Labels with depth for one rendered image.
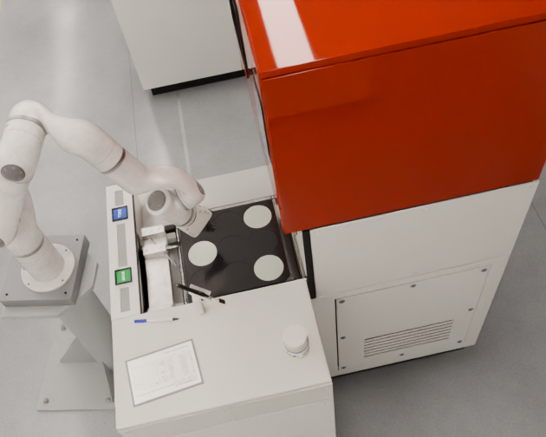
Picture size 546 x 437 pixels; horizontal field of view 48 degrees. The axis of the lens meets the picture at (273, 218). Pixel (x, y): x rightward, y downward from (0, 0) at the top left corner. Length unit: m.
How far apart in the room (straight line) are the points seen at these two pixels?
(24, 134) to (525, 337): 2.26
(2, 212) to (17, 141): 0.33
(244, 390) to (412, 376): 1.20
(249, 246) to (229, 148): 1.58
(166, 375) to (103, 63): 2.91
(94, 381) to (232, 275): 1.18
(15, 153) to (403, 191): 1.00
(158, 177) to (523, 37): 0.98
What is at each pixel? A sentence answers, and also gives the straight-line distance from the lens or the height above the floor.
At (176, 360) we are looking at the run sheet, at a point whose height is 0.97.
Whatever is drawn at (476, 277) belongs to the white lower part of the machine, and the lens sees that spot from 2.29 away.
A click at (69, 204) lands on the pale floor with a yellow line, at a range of 3.67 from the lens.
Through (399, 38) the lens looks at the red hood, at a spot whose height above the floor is 1.82.
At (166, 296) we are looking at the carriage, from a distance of 2.11.
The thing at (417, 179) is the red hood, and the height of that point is 1.35.
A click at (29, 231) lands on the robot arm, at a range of 2.11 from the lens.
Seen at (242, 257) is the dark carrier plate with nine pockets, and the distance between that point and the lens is 2.10.
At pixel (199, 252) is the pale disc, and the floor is 0.90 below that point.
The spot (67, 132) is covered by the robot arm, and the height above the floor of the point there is 1.60.
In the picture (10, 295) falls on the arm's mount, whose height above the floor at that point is 0.87.
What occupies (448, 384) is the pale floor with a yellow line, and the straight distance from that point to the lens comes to 2.88.
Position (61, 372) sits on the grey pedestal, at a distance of 3.13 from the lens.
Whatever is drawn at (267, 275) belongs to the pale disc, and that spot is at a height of 0.90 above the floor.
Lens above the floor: 2.67
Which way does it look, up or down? 54 degrees down
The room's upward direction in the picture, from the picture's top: 10 degrees counter-clockwise
